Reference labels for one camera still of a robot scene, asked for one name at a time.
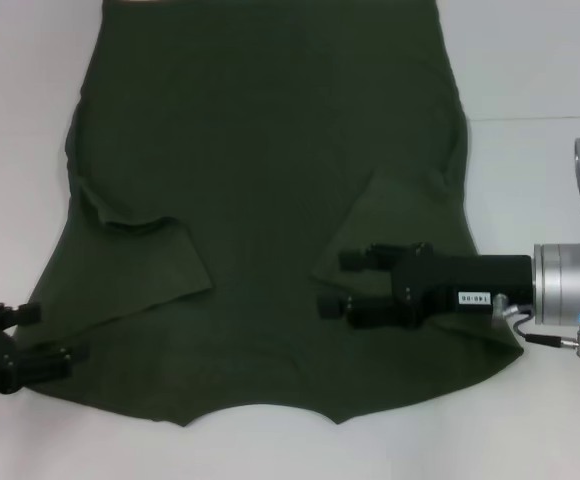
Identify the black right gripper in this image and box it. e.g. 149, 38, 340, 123
316, 242, 536, 332

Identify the dark green t-shirt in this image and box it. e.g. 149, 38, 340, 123
18, 0, 525, 429

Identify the right gripper cable with plugs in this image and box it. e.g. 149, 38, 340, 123
492, 293, 580, 360

